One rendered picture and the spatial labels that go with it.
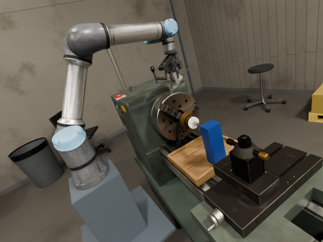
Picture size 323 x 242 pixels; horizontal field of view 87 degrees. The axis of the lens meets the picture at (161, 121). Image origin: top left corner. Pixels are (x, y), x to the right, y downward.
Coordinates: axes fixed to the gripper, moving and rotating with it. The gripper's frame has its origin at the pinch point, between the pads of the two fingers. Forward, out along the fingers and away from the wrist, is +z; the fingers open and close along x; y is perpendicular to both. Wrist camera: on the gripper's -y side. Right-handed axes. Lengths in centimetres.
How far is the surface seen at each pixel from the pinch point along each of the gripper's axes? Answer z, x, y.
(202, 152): 39.2, -21.1, -9.9
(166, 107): 9.8, -3.9, -14.8
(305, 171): 30, -68, -17
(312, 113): 93, -57, 203
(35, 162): 95, 252, -72
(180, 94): 6.0, -5.6, -1.4
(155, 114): 13.2, 2.9, -17.6
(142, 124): 21.7, 17.3, -18.7
